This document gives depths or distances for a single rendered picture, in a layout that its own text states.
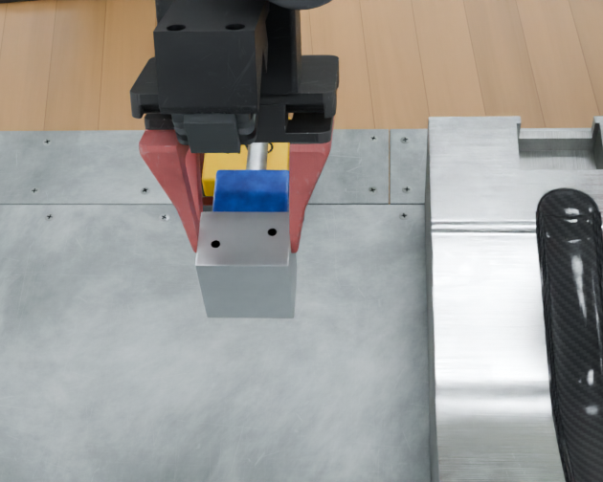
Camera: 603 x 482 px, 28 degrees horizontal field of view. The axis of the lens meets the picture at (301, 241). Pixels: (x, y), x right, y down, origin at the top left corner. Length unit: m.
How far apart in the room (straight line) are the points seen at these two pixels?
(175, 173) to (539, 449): 0.24
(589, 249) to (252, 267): 0.22
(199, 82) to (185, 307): 0.33
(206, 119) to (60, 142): 0.42
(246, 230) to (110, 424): 0.19
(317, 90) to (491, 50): 0.39
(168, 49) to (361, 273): 0.35
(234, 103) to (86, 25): 0.51
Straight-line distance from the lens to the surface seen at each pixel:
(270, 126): 0.59
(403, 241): 0.84
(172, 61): 0.51
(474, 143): 0.78
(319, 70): 0.62
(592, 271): 0.73
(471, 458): 0.64
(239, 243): 0.64
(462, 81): 0.94
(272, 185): 0.68
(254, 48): 0.51
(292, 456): 0.75
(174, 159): 0.61
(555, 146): 0.81
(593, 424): 0.68
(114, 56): 0.99
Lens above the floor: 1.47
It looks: 53 degrees down
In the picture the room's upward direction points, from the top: 5 degrees counter-clockwise
